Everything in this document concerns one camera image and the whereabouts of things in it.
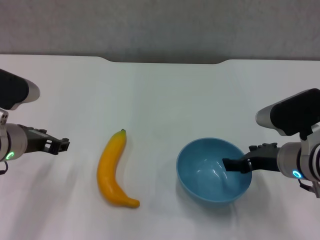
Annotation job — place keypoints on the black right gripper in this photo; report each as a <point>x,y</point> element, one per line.
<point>267,160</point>

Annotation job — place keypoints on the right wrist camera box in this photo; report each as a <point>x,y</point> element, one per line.
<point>292,112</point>

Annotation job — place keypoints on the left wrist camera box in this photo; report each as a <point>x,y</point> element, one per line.
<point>12,90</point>

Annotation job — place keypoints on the silver camera bracket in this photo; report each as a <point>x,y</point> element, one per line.
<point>315,133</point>
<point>3,117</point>

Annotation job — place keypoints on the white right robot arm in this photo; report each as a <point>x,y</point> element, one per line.
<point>295,157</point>

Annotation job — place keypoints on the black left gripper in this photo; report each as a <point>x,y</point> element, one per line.
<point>36,142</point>

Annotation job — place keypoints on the silver right camera bracket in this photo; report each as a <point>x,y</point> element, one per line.
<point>315,133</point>

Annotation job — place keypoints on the silver left camera bracket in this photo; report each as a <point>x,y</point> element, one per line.
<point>3,117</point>

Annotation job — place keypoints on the blue plastic bowl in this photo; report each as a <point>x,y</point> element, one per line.
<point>200,180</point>

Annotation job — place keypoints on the yellow banana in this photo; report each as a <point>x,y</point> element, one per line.
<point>110,160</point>

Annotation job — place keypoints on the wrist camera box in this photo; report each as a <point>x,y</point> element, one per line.
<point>292,112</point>
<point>12,90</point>

